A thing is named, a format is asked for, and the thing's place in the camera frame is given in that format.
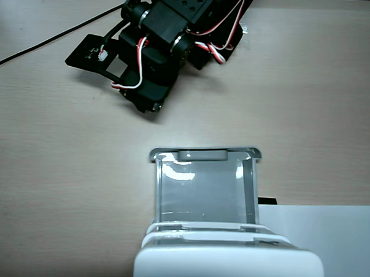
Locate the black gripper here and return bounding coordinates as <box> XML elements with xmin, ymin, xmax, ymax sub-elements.
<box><xmin>115</xmin><ymin>26</ymin><xmax>191</xmax><ymax>116</ymax></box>

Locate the grey translucent plastic drawer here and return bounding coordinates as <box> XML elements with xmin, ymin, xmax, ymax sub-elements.
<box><xmin>145</xmin><ymin>141</ymin><xmax>263</xmax><ymax>229</ymax></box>

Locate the small black block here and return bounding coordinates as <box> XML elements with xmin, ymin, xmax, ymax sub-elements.
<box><xmin>256</xmin><ymin>196</ymin><xmax>278</xmax><ymax>207</ymax></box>

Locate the white flat board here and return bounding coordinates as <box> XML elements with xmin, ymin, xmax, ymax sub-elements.
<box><xmin>253</xmin><ymin>200</ymin><xmax>370</xmax><ymax>277</ymax></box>

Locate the thick black camera cable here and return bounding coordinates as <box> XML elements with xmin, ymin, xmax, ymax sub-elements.
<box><xmin>101</xmin><ymin>19</ymin><xmax>131</xmax><ymax>50</ymax></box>

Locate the braided red white servo wire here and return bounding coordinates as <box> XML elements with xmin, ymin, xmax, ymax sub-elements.
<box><xmin>194</xmin><ymin>0</ymin><xmax>256</xmax><ymax>67</ymax></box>

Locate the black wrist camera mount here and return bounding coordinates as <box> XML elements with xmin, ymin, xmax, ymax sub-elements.
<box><xmin>64</xmin><ymin>31</ymin><xmax>131</xmax><ymax>82</ymax></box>

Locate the thin black cable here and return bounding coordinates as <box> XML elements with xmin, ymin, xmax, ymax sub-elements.
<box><xmin>0</xmin><ymin>0</ymin><xmax>152</xmax><ymax>76</ymax></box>

